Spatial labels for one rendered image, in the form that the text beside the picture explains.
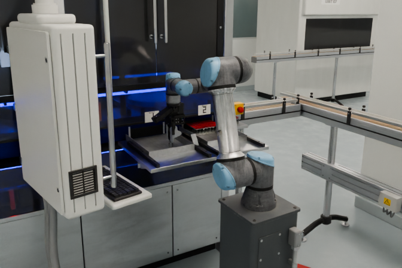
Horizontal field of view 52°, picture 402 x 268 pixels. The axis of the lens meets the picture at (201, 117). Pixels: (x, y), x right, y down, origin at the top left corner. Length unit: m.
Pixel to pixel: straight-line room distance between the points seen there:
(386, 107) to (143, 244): 2.03
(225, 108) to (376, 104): 1.99
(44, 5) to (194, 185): 1.41
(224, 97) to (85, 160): 0.60
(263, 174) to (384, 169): 1.91
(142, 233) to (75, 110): 1.17
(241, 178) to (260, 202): 0.16
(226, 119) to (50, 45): 0.71
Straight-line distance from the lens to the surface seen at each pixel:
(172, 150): 2.13
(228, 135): 1.65
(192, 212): 2.67
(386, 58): 3.38
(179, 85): 1.99
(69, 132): 1.62
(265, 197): 1.77
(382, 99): 3.42
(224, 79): 1.64
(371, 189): 2.85
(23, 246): 2.39
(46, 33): 1.56
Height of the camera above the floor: 1.61
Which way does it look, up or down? 15 degrees down
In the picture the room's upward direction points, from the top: straight up
